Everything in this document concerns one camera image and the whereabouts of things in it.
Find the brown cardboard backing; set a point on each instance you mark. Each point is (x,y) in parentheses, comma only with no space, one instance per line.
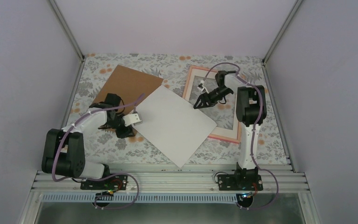
(123,87)

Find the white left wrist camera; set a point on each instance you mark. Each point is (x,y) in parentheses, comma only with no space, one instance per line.
(132,119)

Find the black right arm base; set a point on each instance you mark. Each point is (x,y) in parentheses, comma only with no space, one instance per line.
(240,180)

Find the white mat board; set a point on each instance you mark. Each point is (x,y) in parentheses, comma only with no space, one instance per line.
(194,77)

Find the floral patterned tablecloth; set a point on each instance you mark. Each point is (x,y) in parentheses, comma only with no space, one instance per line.
(104,146)

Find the sunset landscape photo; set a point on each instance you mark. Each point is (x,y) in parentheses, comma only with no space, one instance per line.
(172,125)

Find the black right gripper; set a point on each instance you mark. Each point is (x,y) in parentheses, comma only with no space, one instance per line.
(203,99)

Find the pink wooden picture frame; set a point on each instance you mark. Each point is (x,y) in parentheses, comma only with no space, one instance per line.
(228,137)

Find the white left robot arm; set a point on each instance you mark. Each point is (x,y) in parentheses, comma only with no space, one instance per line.
(64,150)

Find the aluminium rail base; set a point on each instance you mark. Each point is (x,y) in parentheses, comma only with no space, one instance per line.
(169,184)

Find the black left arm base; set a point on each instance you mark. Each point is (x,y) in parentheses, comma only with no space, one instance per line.
(117,182)

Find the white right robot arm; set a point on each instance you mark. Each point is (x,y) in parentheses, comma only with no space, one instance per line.
(250,110)

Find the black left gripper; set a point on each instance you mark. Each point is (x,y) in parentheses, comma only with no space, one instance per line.
(124,133)

